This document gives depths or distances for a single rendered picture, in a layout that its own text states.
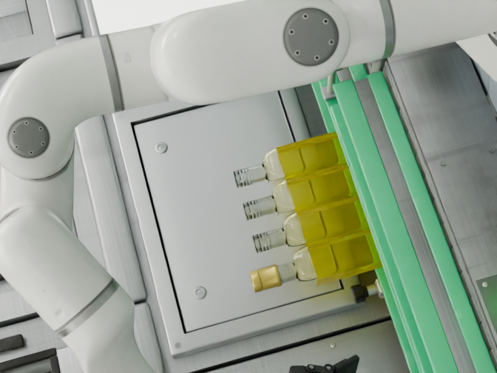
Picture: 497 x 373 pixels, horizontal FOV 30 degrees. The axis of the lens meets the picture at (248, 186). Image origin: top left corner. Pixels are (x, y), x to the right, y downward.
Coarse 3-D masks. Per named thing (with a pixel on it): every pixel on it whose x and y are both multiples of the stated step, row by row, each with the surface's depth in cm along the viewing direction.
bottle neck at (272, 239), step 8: (264, 232) 147; (272, 232) 147; (280, 232) 147; (256, 240) 146; (264, 240) 146; (272, 240) 146; (280, 240) 146; (256, 248) 146; (264, 248) 146; (272, 248) 147
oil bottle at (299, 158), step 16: (288, 144) 151; (304, 144) 151; (320, 144) 151; (336, 144) 150; (272, 160) 150; (288, 160) 150; (304, 160) 150; (320, 160) 150; (336, 160) 150; (272, 176) 150; (288, 176) 149
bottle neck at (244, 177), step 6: (246, 168) 152; (252, 168) 151; (258, 168) 151; (234, 174) 151; (240, 174) 151; (246, 174) 151; (252, 174) 151; (258, 174) 151; (264, 174) 151; (234, 180) 153; (240, 180) 151; (246, 180) 151; (252, 180) 151; (258, 180) 151; (264, 180) 152; (240, 186) 152
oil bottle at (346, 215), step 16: (320, 208) 146; (336, 208) 146; (352, 208) 146; (288, 224) 146; (304, 224) 145; (320, 224) 145; (336, 224) 145; (352, 224) 145; (288, 240) 146; (304, 240) 145; (320, 240) 145
